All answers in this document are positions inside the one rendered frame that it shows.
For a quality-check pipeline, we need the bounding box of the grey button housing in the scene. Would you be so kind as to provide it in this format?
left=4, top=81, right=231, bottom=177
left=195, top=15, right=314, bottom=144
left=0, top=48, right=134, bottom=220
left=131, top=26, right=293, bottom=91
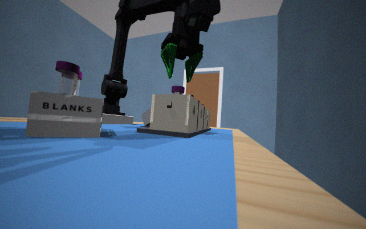
left=141, top=108, right=151, bottom=128

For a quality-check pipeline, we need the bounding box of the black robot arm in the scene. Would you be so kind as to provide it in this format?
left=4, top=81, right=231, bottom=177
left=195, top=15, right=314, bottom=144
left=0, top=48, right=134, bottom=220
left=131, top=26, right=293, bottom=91
left=101, top=0, right=221, bottom=116

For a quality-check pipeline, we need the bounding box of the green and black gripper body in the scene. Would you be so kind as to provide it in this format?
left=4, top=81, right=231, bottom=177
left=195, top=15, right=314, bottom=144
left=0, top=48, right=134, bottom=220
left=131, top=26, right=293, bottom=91
left=161, top=32, right=204, bottom=60

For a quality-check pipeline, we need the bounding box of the blue flat mat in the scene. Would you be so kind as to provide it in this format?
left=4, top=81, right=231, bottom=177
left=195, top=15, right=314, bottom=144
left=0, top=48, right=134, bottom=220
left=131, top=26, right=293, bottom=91
left=0, top=121, right=238, bottom=229

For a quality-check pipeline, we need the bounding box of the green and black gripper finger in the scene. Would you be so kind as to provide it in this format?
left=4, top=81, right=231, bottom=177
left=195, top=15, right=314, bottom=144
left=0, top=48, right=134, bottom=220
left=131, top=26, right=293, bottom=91
left=161, top=43, right=177, bottom=79
left=185, top=52, right=203, bottom=83

